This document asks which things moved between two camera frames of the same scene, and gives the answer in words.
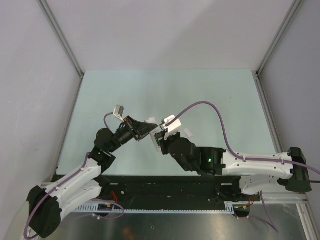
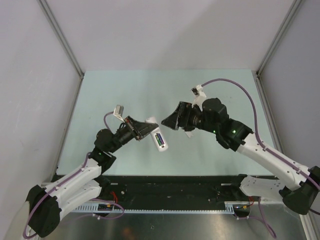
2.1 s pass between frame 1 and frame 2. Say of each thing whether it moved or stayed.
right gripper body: moved
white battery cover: stayed
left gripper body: stayed
